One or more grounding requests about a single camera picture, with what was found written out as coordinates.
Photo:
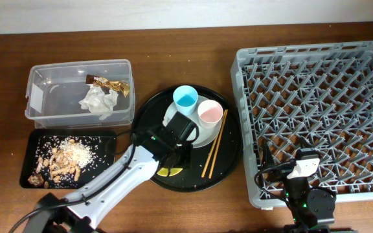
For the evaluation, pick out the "blue plastic cup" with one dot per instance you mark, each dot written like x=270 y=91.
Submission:
x=185 y=98

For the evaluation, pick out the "black rectangular tray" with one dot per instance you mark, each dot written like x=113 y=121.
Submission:
x=103 y=143

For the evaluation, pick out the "white napkin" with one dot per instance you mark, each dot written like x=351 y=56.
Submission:
x=97 y=101

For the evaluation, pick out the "round black serving tray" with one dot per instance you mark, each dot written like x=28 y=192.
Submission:
x=229 y=153

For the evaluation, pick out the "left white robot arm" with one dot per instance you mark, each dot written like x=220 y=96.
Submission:
x=82 y=210

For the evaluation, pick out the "food scraps pile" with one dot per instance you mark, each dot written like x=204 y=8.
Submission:
x=60 y=163

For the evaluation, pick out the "yellow bowl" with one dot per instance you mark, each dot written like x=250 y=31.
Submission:
x=166 y=172

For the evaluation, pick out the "gold snack wrapper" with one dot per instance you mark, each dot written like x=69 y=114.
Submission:
x=118 y=86

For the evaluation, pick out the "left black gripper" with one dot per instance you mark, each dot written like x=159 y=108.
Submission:
x=180 y=155

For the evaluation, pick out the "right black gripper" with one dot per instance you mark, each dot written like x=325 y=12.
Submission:
x=283 y=173

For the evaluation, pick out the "clear plastic waste bin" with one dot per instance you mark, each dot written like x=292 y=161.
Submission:
x=54 y=92

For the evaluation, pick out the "pink plastic cup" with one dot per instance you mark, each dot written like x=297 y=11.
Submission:
x=210 y=112

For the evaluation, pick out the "grey dishwasher rack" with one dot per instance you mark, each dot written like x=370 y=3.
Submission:
x=322 y=92

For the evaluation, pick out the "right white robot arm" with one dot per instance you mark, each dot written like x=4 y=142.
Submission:
x=312 y=207

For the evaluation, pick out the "wooden chopstick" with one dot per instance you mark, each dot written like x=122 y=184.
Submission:
x=215 y=144
x=219 y=145

